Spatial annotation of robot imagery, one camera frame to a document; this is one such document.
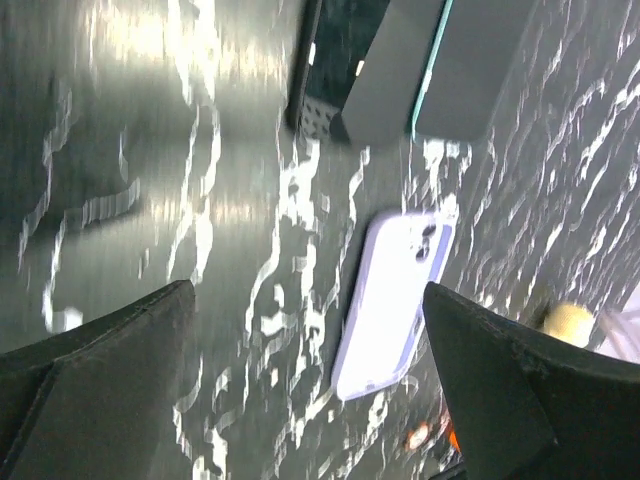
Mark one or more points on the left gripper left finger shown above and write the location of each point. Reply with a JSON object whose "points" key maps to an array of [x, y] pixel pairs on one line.
{"points": [[89, 403]]}

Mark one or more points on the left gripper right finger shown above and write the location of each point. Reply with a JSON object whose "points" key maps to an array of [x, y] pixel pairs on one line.
{"points": [[524, 405]]}

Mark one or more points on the lilac phone case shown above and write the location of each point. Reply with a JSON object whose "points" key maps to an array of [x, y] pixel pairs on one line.
{"points": [[402, 253]]}

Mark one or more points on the black smartphone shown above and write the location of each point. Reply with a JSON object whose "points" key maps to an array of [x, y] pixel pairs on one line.
{"points": [[473, 51]]}

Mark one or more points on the dark phone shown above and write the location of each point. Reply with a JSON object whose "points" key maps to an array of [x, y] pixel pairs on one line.
{"points": [[362, 68]]}

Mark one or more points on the orange elbow pipe piece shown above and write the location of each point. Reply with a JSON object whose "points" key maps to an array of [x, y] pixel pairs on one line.
{"points": [[450, 433]]}

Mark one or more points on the wooden recorder flute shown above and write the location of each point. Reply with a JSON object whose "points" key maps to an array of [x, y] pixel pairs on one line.
{"points": [[569, 323]]}

